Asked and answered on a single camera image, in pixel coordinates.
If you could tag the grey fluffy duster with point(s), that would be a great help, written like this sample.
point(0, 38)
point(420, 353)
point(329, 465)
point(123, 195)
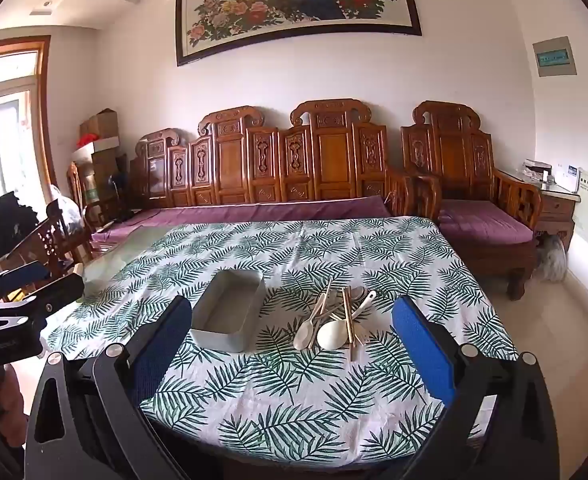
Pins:
point(551, 260)

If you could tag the grey rectangular tray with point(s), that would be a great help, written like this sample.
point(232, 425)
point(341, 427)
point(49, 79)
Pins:
point(224, 315)

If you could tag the person's left hand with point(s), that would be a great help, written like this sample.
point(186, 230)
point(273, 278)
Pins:
point(13, 405)

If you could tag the white flat box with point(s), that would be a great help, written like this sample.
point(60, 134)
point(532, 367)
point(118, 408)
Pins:
point(101, 147)

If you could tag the black bag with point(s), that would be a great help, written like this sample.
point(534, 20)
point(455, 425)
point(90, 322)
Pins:
point(1, 222)

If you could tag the brown cardboard box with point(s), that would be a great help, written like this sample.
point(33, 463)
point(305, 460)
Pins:
point(99, 124)

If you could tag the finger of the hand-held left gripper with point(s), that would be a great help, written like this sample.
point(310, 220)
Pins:
point(54, 295)
point(21, 275)

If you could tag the grey wall distribution box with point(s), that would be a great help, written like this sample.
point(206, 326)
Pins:
point(555, 57)

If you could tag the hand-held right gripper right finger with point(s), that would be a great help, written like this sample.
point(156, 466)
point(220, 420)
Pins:
point(424, 347)

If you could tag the small white spoon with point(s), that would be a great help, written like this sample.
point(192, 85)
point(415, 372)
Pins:
point(302, 338)

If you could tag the wooden side table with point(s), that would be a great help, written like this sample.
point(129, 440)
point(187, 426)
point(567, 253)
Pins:
point(554, 210)

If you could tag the purple sofa cushion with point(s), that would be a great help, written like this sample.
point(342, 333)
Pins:
point(234, 214)

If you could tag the carved wooden sofa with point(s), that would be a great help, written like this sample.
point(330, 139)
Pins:
point(274, 160)

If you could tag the purple armchair cushion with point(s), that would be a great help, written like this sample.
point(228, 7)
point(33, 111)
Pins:
point(479, 222)

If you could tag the leaf print tablecloth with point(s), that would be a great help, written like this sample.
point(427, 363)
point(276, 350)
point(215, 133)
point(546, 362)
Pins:
point(284, 400)

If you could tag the clear plastic bag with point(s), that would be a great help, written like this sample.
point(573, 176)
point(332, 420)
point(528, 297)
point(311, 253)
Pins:
point(66, 210)

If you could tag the white rice paddle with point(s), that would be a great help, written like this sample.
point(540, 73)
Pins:
point(333, 335)

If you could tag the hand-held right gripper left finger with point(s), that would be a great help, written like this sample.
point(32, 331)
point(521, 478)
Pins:
point(160, 352)

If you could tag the white box with blue label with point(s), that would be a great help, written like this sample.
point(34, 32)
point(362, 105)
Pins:
point(569, 177)

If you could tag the wooden chair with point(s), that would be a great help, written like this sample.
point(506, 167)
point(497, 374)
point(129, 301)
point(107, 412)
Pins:
point(44, 245)

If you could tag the light bamboo chopstick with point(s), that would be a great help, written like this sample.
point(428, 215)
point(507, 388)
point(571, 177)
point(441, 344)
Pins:
point(327, 294)
point(330, 312)

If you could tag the brown wooden chopstick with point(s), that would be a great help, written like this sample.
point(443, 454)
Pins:
point(352, 340)
point(347, 320)

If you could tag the wooden framed window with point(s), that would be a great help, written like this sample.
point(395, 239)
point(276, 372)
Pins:
point(9, 125)

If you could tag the carved wooden armchair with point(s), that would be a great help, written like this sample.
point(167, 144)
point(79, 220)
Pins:
point(449, 160)

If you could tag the framed peacock painting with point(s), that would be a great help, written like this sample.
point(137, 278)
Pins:
point(294, 5)

